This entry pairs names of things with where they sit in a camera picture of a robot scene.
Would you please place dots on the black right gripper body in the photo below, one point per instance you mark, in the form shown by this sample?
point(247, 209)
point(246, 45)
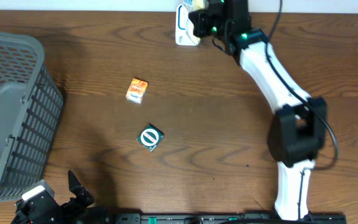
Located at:
point(212, 23)

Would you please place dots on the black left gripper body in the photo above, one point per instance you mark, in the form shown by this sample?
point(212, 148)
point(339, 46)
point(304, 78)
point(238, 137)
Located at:
point(70, 211)

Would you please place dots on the green small box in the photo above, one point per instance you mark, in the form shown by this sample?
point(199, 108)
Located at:
point(150, 137)

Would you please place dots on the orange small box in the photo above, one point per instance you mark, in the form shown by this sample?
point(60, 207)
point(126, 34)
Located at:
point(136, 90)

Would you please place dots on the yellow snack bag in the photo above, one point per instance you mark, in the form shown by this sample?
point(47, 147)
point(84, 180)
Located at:
point(194, 5)

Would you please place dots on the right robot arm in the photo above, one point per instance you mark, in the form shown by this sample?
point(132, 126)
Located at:
point(297, 131)

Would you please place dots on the white barcode scanner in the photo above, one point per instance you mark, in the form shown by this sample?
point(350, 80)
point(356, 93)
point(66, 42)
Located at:
point(184, 28)

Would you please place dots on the grey plastic mesh basket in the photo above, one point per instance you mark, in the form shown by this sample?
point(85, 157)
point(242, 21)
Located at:
point(31, 106)

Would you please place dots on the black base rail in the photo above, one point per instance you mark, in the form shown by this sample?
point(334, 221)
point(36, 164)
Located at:
point(253, 217)

